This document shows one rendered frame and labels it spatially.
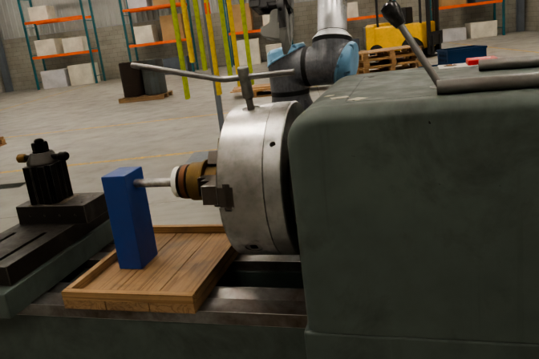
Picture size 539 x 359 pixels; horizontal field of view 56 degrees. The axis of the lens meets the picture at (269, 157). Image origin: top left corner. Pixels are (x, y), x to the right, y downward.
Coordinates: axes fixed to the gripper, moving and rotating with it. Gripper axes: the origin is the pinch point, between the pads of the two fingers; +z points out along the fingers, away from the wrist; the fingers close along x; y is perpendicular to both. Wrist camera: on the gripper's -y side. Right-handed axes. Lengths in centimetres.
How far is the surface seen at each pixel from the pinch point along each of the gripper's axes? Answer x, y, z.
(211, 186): 15.1, 12.5, 27.8
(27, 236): 3, 66, 39
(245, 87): 11.1, 6.1, 9.2
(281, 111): 10.5, -0.5, 14.3
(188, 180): 5.6, 21.6, 26.9
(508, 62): -0.2, -42.0, 7.3
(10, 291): 18, 57, 48
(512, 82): 24.1, -38.6, 13.9
